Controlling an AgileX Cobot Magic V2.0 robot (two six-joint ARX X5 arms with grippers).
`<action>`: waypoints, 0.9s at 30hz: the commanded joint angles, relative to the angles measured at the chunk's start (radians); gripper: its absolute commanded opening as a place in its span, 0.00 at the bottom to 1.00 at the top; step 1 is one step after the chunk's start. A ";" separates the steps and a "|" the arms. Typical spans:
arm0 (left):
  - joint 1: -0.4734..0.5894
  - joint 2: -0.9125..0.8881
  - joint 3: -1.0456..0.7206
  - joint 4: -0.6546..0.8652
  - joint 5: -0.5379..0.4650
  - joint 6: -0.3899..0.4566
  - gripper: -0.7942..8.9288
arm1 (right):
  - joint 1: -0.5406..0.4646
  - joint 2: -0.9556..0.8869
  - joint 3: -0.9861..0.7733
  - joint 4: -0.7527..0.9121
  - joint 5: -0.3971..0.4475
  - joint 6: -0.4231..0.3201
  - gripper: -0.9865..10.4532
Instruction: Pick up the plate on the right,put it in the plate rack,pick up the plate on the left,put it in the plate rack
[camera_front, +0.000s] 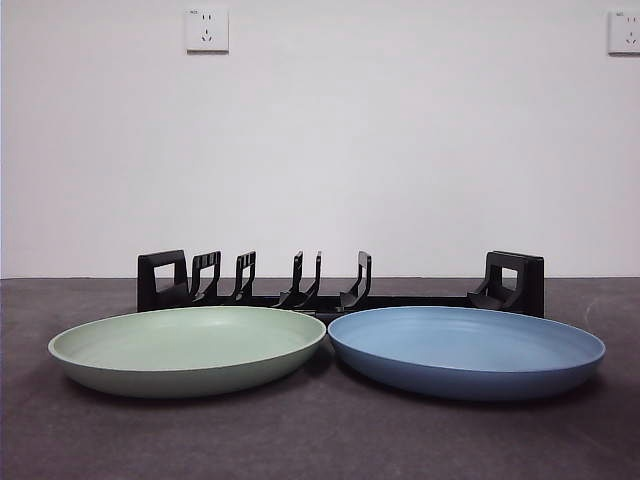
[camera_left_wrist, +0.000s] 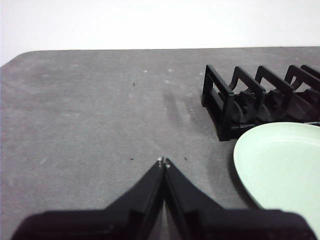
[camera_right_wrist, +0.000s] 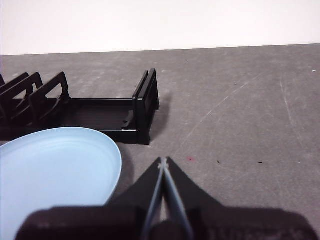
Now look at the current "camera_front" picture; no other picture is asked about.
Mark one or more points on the green round plate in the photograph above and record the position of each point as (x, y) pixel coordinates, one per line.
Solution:
(190, 350)

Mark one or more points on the blue round plate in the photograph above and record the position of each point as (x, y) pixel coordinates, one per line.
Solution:
(465, 350)

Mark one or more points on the white wall socket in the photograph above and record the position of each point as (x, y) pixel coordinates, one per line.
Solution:
(207, 30)
(625, 32)

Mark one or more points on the black plastic plate rack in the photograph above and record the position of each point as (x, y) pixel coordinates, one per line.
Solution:
(532, 285)

